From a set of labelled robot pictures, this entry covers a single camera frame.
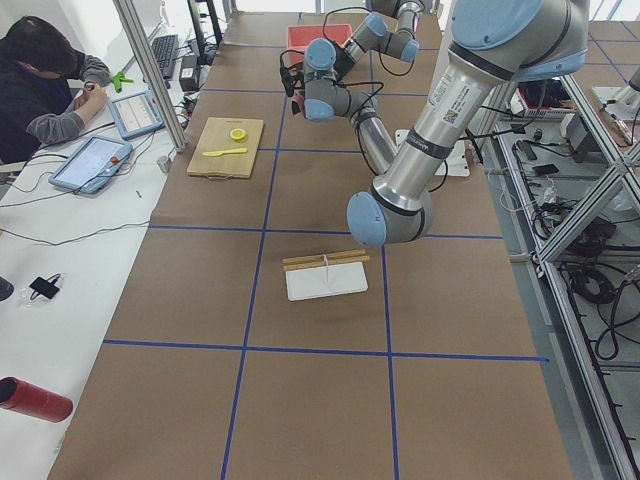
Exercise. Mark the grey and pink cloth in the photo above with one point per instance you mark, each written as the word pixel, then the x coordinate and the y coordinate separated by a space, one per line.
pixel 298 103

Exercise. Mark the seated person in dark vest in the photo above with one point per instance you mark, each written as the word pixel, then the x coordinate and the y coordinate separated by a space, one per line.
pixel 49 90

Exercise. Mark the aluminium frame post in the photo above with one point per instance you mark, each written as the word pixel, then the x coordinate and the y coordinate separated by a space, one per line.
pixel 146 60

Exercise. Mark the white rectangular tray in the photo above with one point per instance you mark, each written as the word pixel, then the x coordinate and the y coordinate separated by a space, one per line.
pixel 326 281

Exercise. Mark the black keyboard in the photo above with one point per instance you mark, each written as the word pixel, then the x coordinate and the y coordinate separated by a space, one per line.
pixel 164 49

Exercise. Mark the wooden chopstick near tray centre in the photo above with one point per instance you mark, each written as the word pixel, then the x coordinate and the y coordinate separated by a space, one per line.
pixel 324 262

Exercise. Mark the pink plastic bin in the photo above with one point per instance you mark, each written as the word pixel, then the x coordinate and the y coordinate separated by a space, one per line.
pixel 300 36

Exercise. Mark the blue teach pendant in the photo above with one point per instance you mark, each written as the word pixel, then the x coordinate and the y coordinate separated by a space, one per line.
pixel 136 115
pixel 92 165

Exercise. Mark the wooden chopstick at tray edge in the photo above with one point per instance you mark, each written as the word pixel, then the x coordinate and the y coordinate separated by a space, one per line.
pixel 349 254

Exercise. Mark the blue teach pendant far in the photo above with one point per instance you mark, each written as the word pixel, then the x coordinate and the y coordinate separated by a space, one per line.
pixel 136 115

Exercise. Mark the lemon slice toy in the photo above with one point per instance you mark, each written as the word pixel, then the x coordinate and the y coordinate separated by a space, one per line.
pixel 237 134

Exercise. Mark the bamboo cutting board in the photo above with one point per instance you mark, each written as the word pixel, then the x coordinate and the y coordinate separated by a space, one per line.
pixel 215 136

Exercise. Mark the blue teach pendant near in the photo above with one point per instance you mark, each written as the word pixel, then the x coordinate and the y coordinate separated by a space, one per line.
pixel 92 165

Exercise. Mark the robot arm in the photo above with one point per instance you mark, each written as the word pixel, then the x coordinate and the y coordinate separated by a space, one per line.
pixel 389 29
pixel 493 42

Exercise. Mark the yellow plastic knife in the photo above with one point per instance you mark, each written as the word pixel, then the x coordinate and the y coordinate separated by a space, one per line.
pixel 218 153

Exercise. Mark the red cylinder bottle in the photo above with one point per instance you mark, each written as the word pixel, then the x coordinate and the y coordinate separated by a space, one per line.
pixel 25 398

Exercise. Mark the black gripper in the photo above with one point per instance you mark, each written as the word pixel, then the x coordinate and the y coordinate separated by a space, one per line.
pixel 341 60

